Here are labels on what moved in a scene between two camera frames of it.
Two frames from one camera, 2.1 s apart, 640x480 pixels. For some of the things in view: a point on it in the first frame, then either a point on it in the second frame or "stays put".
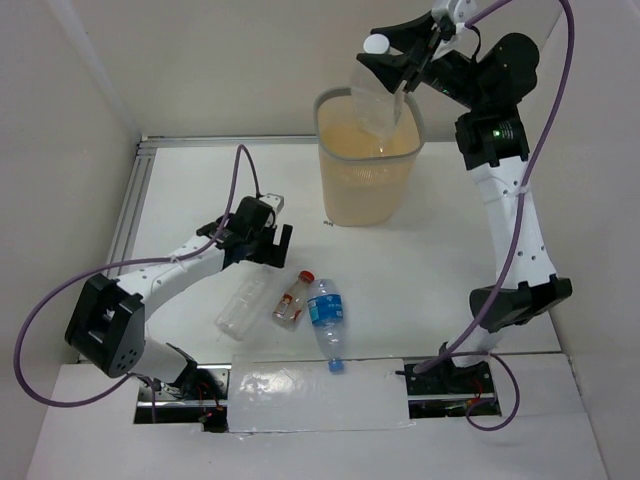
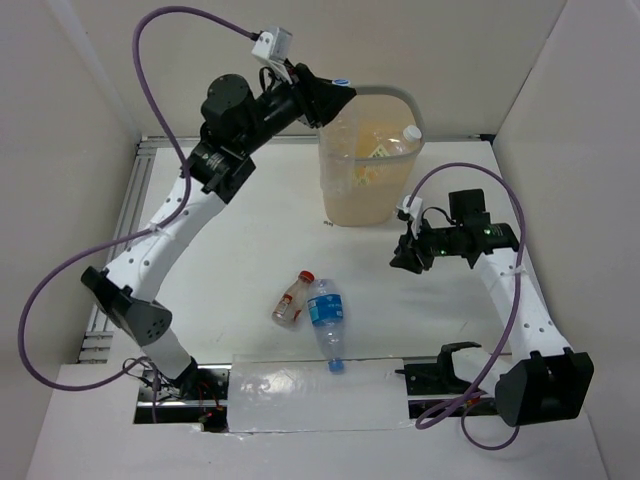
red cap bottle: (288, 310) stays put
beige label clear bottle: (377, 107) to (385, 162)
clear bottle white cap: (244, 305) to (337, 138)
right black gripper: (407, 37) to (406, 254)
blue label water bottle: (326, 310) stays put
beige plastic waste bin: (366, 183) stays put
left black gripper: (261, 245) to (310, 93)
